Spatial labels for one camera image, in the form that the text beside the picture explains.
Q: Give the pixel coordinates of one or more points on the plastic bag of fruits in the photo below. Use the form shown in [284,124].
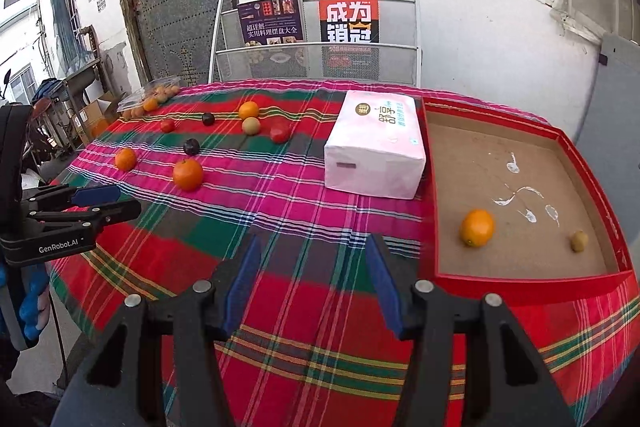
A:
[149,98]

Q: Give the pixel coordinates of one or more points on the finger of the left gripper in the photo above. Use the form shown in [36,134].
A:
[66,196]
[98,217]

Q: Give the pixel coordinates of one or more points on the red black book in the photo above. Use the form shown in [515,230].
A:
[349,21]

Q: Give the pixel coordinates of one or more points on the red tomato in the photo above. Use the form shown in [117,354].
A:
[167,125]
[280,132]

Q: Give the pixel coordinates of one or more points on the dark cookbook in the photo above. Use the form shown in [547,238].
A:
[271,22]

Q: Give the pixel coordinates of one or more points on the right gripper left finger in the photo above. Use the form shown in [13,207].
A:
[122,380]

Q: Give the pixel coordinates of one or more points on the dark plum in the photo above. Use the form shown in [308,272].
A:
[191,147]
[208,119]

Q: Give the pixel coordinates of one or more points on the kiwi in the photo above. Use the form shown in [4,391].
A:
[579,241]
[251,126]

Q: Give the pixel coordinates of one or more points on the blue gloved left hand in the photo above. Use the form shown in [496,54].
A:
[25,304]

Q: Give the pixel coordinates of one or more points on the metal workbench shelf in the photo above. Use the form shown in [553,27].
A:
[70,92]

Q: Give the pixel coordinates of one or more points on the large yellow-orange orange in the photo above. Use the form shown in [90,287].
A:
[477,228]

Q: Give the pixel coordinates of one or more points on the white metal mesh rack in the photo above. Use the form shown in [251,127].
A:
[396,58]

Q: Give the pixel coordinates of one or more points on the white tissue pack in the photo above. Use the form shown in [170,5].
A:
[375,147]

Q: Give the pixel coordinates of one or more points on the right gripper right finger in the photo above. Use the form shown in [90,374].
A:
[506,382]

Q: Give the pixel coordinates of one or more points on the red cardboard tray box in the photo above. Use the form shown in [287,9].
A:
[539,190]

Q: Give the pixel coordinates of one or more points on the cardboard boxes on floor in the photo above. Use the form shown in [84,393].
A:
[97,116]

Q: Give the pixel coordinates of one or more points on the grey metal cabinet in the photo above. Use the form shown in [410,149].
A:
[610,133]

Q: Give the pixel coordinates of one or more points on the small back orange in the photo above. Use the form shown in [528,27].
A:
[249,109]

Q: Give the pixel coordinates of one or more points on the orange with stem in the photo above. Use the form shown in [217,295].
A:
[188,174]

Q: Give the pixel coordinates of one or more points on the plaid tablecloth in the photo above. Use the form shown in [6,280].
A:
[313,348]

